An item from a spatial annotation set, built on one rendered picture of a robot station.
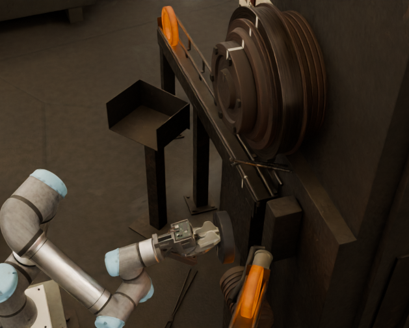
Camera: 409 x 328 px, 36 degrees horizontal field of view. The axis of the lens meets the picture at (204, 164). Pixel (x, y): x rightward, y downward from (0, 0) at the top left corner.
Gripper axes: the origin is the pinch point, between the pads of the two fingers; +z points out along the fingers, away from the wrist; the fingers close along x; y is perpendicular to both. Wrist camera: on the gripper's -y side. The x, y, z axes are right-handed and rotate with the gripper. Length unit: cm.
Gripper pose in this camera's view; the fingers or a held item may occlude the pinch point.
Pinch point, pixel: (224, 233)
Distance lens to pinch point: 185.7
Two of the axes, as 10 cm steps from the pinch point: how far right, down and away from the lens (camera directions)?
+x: -1.8, -7.0, 6.9
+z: 9.5, -3.1, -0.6
